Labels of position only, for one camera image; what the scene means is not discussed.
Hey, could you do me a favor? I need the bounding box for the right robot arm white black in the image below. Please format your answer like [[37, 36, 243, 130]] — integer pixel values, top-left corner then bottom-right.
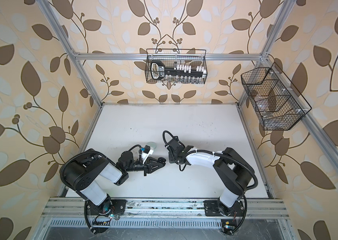
[[162, 131, 259, 216]]

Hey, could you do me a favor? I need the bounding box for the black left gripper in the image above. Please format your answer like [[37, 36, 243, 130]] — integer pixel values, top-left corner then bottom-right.
[[125, 157, 164, 178]]

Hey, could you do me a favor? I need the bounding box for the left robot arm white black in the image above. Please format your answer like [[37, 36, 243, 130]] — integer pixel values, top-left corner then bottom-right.
[[60, 145, 166, 211]]

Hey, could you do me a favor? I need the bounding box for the black wire basket wall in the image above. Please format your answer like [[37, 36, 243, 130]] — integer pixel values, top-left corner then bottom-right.
[[145, 48, 208, 85], [241, 63, 312, 131]]

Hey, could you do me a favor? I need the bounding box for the black wire basket right wall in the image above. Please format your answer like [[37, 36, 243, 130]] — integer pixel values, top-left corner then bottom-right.
[[241, 63, 312, 131]]

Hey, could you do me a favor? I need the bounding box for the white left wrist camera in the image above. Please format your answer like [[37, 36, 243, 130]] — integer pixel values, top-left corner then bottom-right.
[[141, 145, 154, 164]]

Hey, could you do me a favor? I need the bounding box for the black socket holder tool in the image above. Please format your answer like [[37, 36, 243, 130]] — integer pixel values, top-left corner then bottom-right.
[[148, 60, 208, 80]]

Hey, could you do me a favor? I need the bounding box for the mint green charging case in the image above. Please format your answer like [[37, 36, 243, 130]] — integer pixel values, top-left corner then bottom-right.
[[147, 142, 157, 150]]

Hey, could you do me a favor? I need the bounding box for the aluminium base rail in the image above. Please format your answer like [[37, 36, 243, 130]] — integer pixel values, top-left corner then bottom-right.
[[41, 198, 290, 229]]

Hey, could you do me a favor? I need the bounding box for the black wire basket back wall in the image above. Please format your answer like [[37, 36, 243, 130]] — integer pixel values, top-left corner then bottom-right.
[[145, 48, 208, 85]]

